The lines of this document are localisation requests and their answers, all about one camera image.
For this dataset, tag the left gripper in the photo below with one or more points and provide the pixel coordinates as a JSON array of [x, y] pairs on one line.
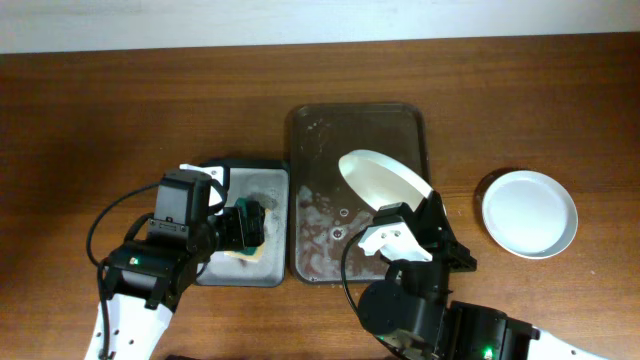
[[255, 236]]

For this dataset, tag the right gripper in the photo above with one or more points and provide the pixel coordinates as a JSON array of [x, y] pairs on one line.
[[440, 237]]

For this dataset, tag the green yellow sponge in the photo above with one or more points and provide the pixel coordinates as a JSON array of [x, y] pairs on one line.
[[250, 250]]

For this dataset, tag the cream white plate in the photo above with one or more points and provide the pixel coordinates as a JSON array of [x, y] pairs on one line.
[[380, 180]]

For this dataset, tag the pale blue plate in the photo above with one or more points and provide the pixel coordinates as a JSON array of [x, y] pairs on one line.
[[529, 214]]

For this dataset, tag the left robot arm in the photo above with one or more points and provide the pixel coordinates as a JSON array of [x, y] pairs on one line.
[[141, 282]]

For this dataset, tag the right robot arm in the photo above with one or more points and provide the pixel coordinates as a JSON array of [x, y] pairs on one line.
[[410, 314]]

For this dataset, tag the black soapy water tray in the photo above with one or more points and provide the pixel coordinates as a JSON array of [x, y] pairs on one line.
[[266, 182]]

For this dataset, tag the brown serving tray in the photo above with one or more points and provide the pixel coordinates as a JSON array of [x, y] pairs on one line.
[[325, 212]]

